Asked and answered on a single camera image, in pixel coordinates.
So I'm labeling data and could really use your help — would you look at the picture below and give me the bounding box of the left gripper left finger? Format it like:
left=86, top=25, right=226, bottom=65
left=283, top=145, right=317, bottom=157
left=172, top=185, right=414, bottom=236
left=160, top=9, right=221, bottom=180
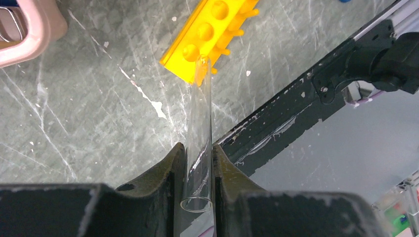
left=0, top=143, right=185, bottom=237

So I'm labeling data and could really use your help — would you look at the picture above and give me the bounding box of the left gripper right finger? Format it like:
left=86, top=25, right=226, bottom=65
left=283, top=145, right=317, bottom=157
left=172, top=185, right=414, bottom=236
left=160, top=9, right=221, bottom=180
left=212, top=145, right=386, bottom=237

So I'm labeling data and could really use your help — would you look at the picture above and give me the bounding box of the blue-capped test tube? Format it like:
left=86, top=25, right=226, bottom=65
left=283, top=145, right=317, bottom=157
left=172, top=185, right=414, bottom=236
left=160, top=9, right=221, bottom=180
left=180, top=55, right=212, bottom=213

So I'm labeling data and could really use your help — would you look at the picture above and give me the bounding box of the yellow test tube rack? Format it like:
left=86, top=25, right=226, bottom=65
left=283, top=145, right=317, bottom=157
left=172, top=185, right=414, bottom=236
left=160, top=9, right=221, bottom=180
left=160, top=0, right=259, bottom=84

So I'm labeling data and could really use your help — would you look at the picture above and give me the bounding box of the pink plastic bin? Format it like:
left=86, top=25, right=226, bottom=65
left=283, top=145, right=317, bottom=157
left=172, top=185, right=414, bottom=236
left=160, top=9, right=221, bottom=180
left=0, top=0, right=68, bottom=68

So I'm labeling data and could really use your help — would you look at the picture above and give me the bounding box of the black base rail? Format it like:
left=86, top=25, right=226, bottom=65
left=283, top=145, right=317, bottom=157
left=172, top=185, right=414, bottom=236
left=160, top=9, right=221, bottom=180
left=214, top=19, right=397, bottom=177

